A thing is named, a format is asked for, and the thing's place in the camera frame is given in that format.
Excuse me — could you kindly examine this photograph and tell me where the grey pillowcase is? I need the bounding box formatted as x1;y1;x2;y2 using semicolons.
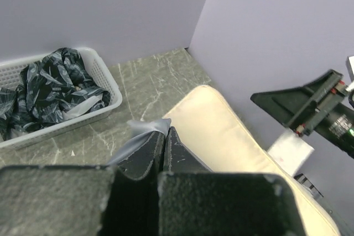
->
107;118;171;165

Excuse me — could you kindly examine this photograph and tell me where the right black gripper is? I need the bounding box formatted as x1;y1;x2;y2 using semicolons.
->
251;70;353;158

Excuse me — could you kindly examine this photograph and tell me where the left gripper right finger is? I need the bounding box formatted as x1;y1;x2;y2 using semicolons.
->
158;128;305;235

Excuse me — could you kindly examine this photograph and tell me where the dark patterned cloth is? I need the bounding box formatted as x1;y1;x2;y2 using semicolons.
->
1;48;111;141

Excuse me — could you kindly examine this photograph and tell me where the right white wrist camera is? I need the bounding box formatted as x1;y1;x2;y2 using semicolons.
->
346;56;354;92

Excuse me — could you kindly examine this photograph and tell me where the white plastic basket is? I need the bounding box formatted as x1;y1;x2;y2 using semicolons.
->
1;47;122;149

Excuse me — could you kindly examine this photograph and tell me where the cream pillow with bear print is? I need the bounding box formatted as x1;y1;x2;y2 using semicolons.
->
165;85;340;235

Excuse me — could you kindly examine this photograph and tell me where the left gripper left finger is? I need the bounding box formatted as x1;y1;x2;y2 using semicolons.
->
1;132;165;235

